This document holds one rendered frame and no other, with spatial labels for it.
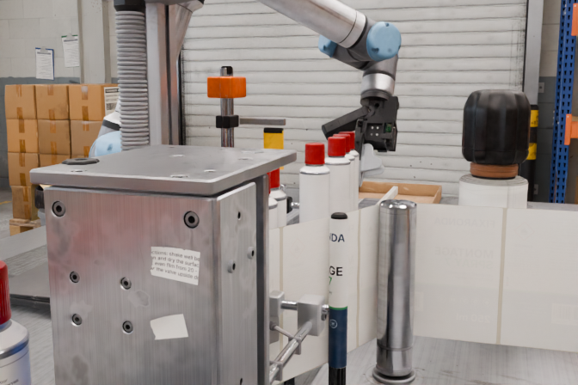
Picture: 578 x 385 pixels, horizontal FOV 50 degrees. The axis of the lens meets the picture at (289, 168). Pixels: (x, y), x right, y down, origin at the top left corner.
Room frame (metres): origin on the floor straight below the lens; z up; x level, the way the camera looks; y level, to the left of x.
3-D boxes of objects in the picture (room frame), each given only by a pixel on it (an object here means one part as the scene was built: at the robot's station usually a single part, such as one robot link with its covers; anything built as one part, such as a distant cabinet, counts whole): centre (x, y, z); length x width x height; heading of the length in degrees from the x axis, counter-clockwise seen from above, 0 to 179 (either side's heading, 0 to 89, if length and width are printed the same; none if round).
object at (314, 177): (1.02, -0.04, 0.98); 0.05 x 0.05 x 0.20
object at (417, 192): (1.75, -0.29, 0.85); 0.30 x 0.26 x 0.04; 161
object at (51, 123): (4.97, 1.53, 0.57); 1.20 x 0.85 x 1.14; 162
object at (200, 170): (0.38, 0.07, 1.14); 0.14 x 0.11 x 0.01; 161
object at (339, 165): (1.13, -0.09, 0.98); 0.05 x 0.05 x 0.20
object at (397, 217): (0.62, -0.11, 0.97); 0.05 x 0.05 x 0.19
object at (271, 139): (0.87, 0.02, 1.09); 0.03 x 0.01 x 0.06; 71
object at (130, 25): (0.69, 0.17, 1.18); 0.04 x 0.04 x 0.21
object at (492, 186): (0.79, -0.26, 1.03); 0.09 x 0.09 x 0.30
